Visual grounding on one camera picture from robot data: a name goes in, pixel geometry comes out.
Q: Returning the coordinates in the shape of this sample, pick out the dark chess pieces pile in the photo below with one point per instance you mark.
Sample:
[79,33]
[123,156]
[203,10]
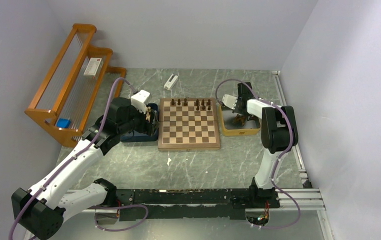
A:
[242,119]

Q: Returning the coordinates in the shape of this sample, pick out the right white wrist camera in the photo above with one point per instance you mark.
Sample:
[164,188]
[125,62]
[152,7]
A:
[229,101]

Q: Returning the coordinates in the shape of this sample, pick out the white red small box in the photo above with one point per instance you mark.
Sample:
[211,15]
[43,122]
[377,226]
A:
[93,67]

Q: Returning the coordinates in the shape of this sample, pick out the orange wooden rack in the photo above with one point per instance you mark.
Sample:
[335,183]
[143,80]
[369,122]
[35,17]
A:
[65,92]

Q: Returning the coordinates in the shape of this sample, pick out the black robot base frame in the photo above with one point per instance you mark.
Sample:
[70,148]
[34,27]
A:
[229,203]

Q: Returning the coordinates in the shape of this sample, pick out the blue small box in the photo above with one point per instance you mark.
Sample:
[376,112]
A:
[63,123]

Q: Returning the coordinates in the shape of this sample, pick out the white plastic clip device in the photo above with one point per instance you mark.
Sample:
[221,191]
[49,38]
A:
[171,81]

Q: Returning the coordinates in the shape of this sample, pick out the light wooden chess pieces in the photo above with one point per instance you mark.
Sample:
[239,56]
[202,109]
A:
[148,114]

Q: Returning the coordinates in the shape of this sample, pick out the wooden chess board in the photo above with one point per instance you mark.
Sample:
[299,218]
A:
[182,128]

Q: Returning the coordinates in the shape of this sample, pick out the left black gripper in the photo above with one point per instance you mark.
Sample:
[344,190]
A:
[145,127]

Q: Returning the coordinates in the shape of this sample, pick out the blue plastic tray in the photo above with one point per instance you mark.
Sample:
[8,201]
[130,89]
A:
[135,136]

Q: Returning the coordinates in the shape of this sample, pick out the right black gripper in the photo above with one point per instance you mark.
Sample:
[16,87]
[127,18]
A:
[236,110]

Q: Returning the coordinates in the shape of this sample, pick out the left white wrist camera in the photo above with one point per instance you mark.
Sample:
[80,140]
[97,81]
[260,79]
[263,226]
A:
[140,100]

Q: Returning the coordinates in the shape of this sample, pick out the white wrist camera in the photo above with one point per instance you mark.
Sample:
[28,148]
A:
[229,101]
[140,100]

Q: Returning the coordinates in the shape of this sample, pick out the yellow metal tin tray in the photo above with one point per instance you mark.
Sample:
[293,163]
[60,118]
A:
[229,129]

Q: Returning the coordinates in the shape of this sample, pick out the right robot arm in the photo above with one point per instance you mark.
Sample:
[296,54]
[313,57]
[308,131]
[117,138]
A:
[278,131]

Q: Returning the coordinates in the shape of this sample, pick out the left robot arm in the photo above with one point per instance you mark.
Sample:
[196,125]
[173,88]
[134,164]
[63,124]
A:
[44,207]

